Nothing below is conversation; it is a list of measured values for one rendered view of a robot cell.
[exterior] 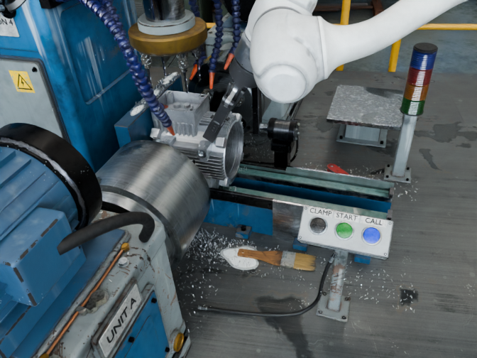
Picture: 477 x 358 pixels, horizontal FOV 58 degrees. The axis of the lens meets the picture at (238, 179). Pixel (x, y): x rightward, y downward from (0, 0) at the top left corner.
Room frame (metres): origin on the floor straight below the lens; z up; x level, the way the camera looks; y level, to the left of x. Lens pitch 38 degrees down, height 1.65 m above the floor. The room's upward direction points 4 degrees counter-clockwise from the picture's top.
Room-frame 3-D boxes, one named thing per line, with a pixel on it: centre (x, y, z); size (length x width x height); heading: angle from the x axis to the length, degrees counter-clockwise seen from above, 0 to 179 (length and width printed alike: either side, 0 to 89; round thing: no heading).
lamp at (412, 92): (1.07, -0.51, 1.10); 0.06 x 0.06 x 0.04
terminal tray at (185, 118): (1.00, 0.14, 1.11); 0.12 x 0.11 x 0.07; 70
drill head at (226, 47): (1.29, -0.01, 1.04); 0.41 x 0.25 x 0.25; 159
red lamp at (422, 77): (1.07, -0.51, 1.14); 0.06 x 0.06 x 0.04
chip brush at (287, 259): (0.75, -0.09, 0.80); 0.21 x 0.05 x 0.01; 74
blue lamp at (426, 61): (1.07, -0.51, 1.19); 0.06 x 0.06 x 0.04
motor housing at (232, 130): (0.98, 0.10, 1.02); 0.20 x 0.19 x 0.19; 70
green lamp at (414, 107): (1.07, -0.51, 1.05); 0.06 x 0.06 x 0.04
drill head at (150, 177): (0.65, 0.23, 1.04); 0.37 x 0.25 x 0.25; 159
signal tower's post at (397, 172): (1.07, -0.51, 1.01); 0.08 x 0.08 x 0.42; 69
